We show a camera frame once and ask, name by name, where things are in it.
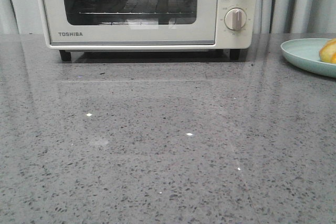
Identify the white Toshiba toaster oven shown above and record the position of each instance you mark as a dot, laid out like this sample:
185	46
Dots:
224	37

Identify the metal oven wire rack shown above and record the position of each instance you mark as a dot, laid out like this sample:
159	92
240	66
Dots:
132	13

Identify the grey curtain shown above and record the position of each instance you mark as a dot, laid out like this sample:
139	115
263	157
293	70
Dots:
294	16

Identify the light green plate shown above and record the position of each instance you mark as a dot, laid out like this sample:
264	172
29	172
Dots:
304	54

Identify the striped croissant bread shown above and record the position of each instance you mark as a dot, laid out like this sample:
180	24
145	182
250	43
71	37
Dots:
327	52

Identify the lower beige oven knob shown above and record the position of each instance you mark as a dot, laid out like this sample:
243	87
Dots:
235	19

